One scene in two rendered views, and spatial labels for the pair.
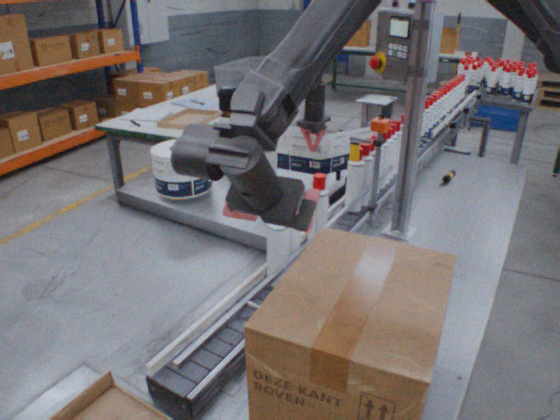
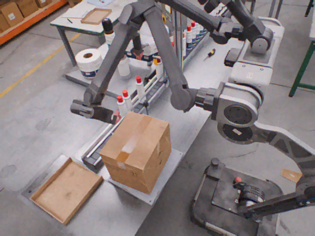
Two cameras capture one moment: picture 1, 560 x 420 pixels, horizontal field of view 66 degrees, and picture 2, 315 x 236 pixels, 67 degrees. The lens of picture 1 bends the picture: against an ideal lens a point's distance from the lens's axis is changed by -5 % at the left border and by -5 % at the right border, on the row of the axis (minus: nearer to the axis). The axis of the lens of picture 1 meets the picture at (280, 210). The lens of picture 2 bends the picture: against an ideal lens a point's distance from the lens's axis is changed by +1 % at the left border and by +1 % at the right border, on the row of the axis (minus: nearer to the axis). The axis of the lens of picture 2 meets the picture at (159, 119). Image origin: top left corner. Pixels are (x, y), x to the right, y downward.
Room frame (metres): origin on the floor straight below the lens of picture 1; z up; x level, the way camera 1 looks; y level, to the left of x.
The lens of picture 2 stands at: (-0.19, -0.33, 2.05)
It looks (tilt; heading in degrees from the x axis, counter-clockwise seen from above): 48 degrees down; 6
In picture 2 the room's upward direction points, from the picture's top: 7 degrees counter-clockwise
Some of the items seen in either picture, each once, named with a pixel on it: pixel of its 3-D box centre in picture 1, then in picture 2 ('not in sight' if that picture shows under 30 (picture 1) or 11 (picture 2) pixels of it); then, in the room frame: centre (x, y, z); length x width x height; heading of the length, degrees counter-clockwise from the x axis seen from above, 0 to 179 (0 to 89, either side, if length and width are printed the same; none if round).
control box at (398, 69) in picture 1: (406, 44); (173, 11); (1.31, -0.36, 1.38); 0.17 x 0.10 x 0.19; 24
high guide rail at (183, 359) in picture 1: (322, 231); (141, 98); (1.00, -0.11, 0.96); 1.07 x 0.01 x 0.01; 149
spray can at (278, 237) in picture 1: (278, 246); (122, 108); (0.88, 0.00, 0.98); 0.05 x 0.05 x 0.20
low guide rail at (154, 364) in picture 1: (296, 241); (134, 99); (1.04, -0.04, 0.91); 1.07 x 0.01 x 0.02; 149
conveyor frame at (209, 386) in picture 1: (351, 218); (160, 83); (1.26, -0.23, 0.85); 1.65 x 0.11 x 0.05; 149
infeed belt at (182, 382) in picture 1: (351, 217); (160, 82); (1.26, -0.23, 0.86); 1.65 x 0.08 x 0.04; 149
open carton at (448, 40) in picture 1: (445, 38); not in sight; (6.42, -2.28, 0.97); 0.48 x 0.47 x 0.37; 157
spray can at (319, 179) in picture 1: (318, 211); (140, 89); (1.06, -0.10, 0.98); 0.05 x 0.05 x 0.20
